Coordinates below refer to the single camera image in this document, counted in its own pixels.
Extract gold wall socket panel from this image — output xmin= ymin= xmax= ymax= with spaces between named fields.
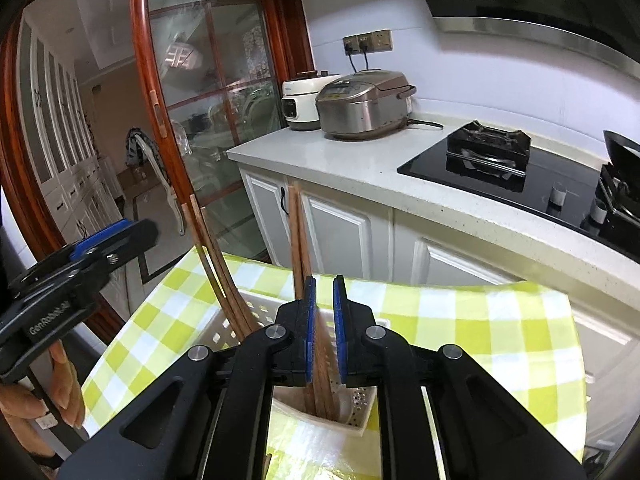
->
xmin=342 ymin=30 xmax=393 ymax=56

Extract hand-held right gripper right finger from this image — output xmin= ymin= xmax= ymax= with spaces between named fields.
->
xmin=332 ymin=275 xmax=586 ymax=480

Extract white rice cooker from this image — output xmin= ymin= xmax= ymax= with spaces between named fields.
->
xmin=281 ymin=71 xmax=343 ymax=132

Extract person's left hand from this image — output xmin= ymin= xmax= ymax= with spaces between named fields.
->
xmin=0 ymin=340 xmax=87 ymax=461

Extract black glass gas cooktop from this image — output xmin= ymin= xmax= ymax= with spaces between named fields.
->
xmin=397 ymin=127 xmax=640 ymax=256

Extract black burner grate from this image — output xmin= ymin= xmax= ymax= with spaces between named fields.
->
xmin=445 ymin=121 xmax=532 ymax=181
xmin=595 ymin=162 xmax=640 ymax=233

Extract white plastic utensil basket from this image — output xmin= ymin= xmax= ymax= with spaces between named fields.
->
xmin=207 ymin=287 xmax=386 ymax=433

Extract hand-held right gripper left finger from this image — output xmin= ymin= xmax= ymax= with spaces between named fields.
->
xmin=57 ymin=275 xmax=318 ymax=480

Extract silver rice cooker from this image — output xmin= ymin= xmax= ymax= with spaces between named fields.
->
xmin=315 ymin=71 xmax=417 ymax=141

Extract dark clothing on chair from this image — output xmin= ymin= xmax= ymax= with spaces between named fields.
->
xmin=125 ymin=127 xmax=156 ymax=168

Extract wooden sliding glass door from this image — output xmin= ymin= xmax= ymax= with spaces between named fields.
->
xmin=129 ymin=0 xmax=313 ymax=281

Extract black wok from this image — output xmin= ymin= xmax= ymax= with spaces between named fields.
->
xmin=602 ymin=130 xmax=640 ymax=166

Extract red wooden door frame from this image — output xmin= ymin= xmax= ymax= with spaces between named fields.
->
xmin=0 ymin=25 xmax=116 ymax=341

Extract white dining chair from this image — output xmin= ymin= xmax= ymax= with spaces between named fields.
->
xmin=137 ymin=135 xmax=186 ymax=236

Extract green checked tablecloth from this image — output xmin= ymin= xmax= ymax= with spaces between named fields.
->
xmin=80 ymin=249 xmax=586 ymax=480

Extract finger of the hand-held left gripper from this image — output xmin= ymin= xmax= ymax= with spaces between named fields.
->
xmin=10 ymin=244 xmax=82 ymax=295
xmin=10 ymin=218 xmax=158 ymax=322

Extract white kitchen base cabinets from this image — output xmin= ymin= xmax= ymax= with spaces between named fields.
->
xmin=239 ymin=167 xmax=640 ymax=461

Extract white hallway cabinets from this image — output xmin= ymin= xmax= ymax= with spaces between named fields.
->
xmin=17 ymin=15 xmax=123 ymax=241

